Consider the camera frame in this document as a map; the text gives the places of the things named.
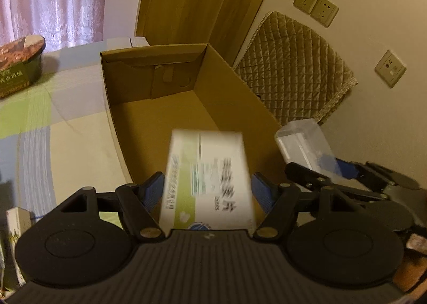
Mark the white remote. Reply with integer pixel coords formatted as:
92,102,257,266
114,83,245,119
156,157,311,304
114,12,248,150
274,118,342,183

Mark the double wall socket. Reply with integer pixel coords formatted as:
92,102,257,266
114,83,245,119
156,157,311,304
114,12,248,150
293,0,339,27

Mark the white green medicine box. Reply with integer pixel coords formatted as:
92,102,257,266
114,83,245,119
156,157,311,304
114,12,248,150
159,129,256,234

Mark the single wall socket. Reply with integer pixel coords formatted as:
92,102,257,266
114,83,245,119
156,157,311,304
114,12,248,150
374,50,407,88

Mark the right instant noodle bowl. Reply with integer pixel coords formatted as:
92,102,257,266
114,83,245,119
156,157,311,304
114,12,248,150
0,35,46,99

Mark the white blue medicine box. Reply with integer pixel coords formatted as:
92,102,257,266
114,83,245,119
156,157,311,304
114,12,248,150
1,207,32,293

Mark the quilted chair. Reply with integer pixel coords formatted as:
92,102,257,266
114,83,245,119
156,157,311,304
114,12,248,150
235,11,358,126

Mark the cardboard box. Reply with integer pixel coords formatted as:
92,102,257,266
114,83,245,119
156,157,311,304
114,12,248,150
101,44,285,183

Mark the checked tablecloth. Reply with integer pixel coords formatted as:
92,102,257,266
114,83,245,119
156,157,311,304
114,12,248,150
1,37,147,220

